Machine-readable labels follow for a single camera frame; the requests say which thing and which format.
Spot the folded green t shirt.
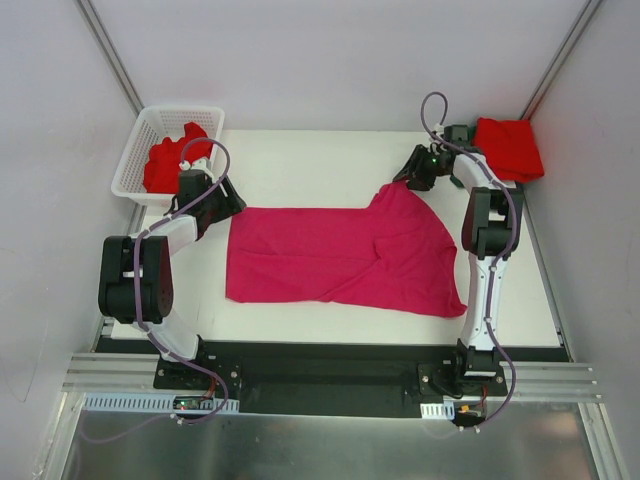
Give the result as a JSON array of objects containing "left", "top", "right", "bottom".
[{"left": 449, "top": 174, "right": 465, "bottom": 189}]

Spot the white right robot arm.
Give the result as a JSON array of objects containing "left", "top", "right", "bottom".
[{"left": 393, "top": 125, "right": 523, "bottom": 395}]

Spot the aluminium rail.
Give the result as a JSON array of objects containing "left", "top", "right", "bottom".
[
  {"left": 512, "top": 362, "right": 604, "bottom": 403},
  {"left": 62, "top": 353, "right": 159, "bottom": 393}
]

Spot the folded red t shirt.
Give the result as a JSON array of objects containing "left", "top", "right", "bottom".
[{"left": 473, "top": 117, "right": 544, "bottom": 183}]

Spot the right aluminium rail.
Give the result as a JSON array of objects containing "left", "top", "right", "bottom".
[{"left": 512, "top": 362, "right": 604, "bottom": 403}]

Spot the right white cable duct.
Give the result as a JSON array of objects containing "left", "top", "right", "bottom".
[{"left": 420, "top": 402, "right": 455, "bottom": 421}]

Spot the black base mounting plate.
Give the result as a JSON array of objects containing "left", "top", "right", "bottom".
[{"left": 94, "top": 339, "right": 509, "bottom": 419}]

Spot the pink t shirt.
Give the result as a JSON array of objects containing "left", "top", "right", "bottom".
[{"left": 226, "top": 183, "right": 466, "bottom": 318}]

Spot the left white cable duct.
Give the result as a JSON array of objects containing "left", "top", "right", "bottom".
[{"left": 84, "top": 393, "right": 240, "bottom": 415}]

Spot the left aluminium rail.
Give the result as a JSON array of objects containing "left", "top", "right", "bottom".
[{"left": 62, "top": 353, "right": 159, "bottom": 393}]

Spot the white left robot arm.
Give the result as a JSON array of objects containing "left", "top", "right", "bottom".
[{"left": 98, "top": 157, "right": 246, "bottom": 389}]

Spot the red t shirt in basket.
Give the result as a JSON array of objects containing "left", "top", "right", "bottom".
[{"left": 143, "top": 122, "right": 207, "bottom": 194}]

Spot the white perforated plastic basket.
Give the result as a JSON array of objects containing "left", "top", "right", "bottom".
[{"left": 111, "top": 104, "right": 225, "bottom": 208}]

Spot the white cable duct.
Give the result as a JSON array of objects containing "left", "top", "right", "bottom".
[
  {"left": 84, "top": 393, "right": 240, "bottom": 415},
  {"left": 420, "top": 402, "right": 455, "bottom": 421}
]

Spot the left aluminium frame post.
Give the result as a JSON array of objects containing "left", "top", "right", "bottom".
[{"left": 74, "top": 0, "right": 144, "bottom": 115}]

